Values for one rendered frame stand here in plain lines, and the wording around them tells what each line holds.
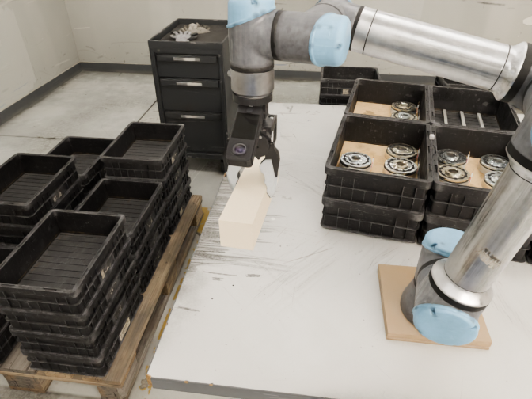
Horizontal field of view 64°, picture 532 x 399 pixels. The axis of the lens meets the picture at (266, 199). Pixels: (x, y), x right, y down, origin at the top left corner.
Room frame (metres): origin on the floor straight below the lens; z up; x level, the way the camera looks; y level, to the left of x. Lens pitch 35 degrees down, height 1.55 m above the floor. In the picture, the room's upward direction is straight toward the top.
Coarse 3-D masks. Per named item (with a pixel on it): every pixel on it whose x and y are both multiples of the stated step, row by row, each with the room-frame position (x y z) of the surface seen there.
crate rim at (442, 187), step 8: (432, 128) 1.30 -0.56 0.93; (448, 128) 1.31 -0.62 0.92; (456, 128) 1.31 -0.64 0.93; (464, 128) 1.30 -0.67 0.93; (472, 128) 1.30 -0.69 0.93; (432, 144) 1.19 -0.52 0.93; (432, 152) 1.14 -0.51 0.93; (432, 160) 1.09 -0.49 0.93; (432, 184) 0.98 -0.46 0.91; (440, 184) 0.96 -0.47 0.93; (448, 184) 0.95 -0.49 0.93; (456, 184) 0.95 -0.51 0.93; (448, 192) 0.95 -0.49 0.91; (456, 192) 0.94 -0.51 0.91; (464, 192) 0.94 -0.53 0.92; (472, 192) 0.93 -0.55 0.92; (480, 192) 0.93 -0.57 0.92; (488, 192) 0.92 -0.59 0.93
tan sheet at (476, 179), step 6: (468, 162) 1.25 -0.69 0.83; (474, 162) 1.25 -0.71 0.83; (468, 168) 1.21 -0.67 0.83; (474, 168) 1.21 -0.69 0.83; (474, 174) 1.17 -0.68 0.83; (480, 174) 1.17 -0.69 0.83; (474, 180) 1.13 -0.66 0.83; (480, 180) 1.13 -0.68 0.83; (474, 186) 1.10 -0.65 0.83; (480, 186) 1.10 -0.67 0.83
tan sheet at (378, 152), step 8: (344, 144) 1.38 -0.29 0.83; (352, 144) 1.38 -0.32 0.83; (360, 144) 1.38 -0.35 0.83; (368, 144) 1.38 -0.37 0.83; (344, 152) 1.32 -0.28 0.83; (360, 152) 1.32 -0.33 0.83; (368, 152) 1.32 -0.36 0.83; (376, 152) 1.32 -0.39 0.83; (384, 152) 1.32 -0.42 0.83; (376, 160) 1.26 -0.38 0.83; (384, 160) 1.26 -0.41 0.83; (416, 160) 1.26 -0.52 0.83; (376, 168) 1.21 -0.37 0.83; (416, 176) 1.16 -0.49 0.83
